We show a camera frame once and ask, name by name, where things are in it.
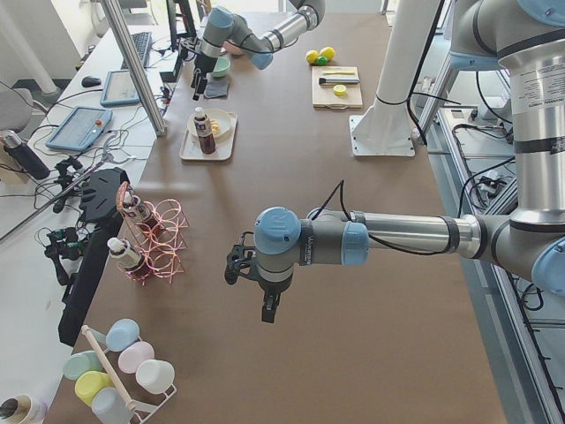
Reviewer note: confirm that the blue teach pendant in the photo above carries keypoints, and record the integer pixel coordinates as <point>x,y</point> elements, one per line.
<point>82,127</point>
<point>119,90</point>

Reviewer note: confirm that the grey-blue cup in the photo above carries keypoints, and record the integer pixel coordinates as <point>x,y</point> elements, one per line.
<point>110,408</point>

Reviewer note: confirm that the blue teach pendant near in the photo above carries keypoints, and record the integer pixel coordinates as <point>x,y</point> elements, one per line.
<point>82,127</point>

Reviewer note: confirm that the blue cup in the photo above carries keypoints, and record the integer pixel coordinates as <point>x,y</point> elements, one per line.
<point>122,334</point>

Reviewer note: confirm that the grey folded cloth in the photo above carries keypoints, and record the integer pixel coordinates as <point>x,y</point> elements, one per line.
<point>217,89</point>

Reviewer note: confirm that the black computer mouse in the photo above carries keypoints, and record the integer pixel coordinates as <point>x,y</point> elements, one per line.
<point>90,81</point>

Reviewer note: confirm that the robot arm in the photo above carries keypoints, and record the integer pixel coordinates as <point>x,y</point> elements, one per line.
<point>226,26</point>
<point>526,38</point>

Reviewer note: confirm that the black water bottle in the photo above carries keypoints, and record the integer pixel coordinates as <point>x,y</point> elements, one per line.
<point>24,155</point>

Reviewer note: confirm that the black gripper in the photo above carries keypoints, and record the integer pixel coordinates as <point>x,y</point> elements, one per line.
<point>270,289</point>
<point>204,64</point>

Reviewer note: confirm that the aluminium frame post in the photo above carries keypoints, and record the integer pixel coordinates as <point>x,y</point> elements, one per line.
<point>118,25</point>

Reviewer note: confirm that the yellow lemon lower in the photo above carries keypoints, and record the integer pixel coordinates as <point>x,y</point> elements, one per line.
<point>327,52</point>

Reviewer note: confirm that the pink ice bowl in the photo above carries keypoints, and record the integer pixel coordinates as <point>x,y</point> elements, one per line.
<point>232,49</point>

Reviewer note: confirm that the green lime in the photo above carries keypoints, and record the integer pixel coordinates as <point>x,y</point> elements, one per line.
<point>322,61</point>

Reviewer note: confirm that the yellow lemon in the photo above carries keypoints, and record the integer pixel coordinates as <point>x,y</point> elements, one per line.
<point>327,52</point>
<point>311,56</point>

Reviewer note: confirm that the braided ring bread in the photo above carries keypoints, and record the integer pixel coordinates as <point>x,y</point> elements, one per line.
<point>215,127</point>

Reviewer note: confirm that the mint green bowl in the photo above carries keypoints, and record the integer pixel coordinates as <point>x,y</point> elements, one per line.
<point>222,67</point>

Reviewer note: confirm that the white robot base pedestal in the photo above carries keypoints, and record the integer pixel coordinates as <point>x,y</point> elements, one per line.
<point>385,128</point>

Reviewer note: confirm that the tea bottle white cap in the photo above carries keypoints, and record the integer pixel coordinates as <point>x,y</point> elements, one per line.
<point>203,128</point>

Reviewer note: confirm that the yellow lemon upper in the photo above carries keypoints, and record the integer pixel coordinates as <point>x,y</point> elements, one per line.
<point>311,56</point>

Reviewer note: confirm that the wooden cutting board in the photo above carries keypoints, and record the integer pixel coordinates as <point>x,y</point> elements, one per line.
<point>323,96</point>

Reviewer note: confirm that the white round plate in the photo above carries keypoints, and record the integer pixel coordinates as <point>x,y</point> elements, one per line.
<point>221,116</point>

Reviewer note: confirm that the green cup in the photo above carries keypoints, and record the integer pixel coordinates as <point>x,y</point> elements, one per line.
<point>81,362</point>

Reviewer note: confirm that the tea bottle in rack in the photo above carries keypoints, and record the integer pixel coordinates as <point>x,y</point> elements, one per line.
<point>127,257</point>
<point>138,212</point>

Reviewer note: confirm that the copper wire bottle rack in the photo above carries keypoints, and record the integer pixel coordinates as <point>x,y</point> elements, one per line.
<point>161,246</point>

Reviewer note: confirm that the half lemon slice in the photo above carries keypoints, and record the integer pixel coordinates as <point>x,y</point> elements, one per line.
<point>339,90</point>

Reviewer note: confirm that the white serving tray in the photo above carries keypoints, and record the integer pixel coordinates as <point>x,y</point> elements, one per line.
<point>190,148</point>

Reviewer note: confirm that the blue teach pendant far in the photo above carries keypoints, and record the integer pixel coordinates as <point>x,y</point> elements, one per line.
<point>119,90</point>

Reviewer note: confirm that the black keyboard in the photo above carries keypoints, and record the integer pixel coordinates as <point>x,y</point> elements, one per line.
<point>142,43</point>

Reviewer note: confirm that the yellow cup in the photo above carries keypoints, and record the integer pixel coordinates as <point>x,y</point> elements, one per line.
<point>89,384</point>

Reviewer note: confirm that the pink cup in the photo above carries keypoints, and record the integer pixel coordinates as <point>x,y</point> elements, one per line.
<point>131,358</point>

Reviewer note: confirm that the white cup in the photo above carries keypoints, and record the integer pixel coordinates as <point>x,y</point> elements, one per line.
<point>155,376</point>

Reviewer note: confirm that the white cup rack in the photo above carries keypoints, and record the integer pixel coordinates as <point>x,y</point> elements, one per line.
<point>144,404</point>

